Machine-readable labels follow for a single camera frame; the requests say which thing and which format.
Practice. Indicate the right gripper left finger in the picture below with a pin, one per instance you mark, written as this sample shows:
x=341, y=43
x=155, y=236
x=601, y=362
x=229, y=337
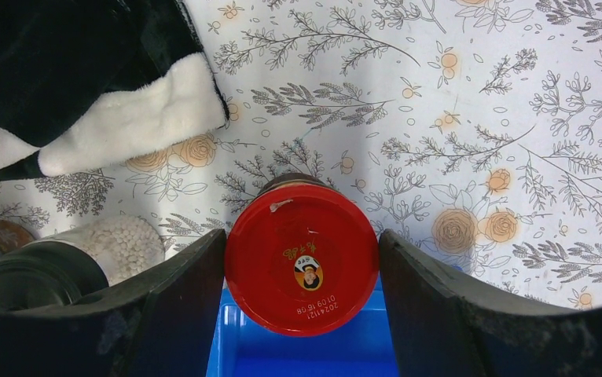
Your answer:
x=158, y=323

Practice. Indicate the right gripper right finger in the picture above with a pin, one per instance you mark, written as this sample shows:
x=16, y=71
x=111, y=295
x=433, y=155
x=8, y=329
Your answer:
x=444, y=322

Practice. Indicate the blue plastic divided bin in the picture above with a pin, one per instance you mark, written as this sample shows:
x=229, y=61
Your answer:
x=362, y=347

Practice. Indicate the black lid shaker jar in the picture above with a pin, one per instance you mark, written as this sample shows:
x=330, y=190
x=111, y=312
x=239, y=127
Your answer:
x=64, y=267

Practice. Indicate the red lid chili sauce jar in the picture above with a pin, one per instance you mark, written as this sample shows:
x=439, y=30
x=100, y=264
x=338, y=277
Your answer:
x=301, y=259

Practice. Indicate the floral tablecloth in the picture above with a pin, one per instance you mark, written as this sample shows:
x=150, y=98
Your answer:
x=471, y=128

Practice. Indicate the black white checkered blanket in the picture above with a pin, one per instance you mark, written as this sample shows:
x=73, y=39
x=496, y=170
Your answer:
x=86, y=84

